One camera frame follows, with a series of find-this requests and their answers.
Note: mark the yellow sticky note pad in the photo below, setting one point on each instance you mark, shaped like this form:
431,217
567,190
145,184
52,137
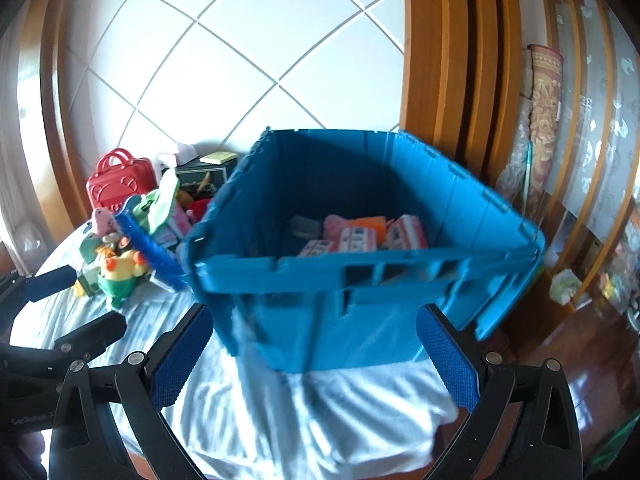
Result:
218,157

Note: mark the yellow plastic toy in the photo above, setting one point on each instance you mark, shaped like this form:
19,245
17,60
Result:
80,287

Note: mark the white pink tissue box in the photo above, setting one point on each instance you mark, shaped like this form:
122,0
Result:
177,152

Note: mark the blue plastic storage crate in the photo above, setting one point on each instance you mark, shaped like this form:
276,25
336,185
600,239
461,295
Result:
325,320

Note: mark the green plastic stool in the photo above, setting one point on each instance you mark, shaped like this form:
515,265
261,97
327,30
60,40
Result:
620,445

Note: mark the pastel printed box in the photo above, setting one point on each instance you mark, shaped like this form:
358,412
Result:
172,225

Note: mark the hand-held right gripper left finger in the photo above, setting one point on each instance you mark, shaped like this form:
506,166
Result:
182,355

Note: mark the grey cloth item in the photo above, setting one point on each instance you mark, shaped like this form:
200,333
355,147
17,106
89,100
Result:
305,225

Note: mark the pale green bag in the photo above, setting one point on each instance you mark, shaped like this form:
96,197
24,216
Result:
565,285

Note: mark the pink plush toy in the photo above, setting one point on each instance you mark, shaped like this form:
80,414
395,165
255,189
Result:
335,225

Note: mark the green cloth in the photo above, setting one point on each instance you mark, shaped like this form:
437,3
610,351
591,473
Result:
162,200

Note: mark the rolled patterned carpet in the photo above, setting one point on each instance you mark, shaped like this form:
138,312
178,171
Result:
542,125

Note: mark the wooden wall trim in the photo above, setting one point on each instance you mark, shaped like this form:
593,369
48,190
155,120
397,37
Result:
55,110
450,60

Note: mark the red toy suitcase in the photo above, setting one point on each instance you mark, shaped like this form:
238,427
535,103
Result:
117,185

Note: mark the orange toy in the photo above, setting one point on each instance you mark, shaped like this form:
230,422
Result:
370,222

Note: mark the black box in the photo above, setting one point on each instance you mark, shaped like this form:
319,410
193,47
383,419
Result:
207,177

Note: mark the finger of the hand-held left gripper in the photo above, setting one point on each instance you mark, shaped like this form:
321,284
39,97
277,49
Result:
90,332
50,280

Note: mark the small pink pig plush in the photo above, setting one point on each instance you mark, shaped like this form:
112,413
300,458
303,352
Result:
102,220

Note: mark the wooden lattice glass partition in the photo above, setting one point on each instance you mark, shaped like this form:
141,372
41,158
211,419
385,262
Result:
590,110

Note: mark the pink pig plush red dress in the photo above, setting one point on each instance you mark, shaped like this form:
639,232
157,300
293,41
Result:
197,207

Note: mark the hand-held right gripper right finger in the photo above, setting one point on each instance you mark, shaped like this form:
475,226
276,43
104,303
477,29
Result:
447,360

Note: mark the teal round plush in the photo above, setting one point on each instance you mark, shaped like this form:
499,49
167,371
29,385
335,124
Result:
90,247

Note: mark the yellow duck plush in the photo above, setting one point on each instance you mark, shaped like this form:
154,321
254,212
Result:
120,265

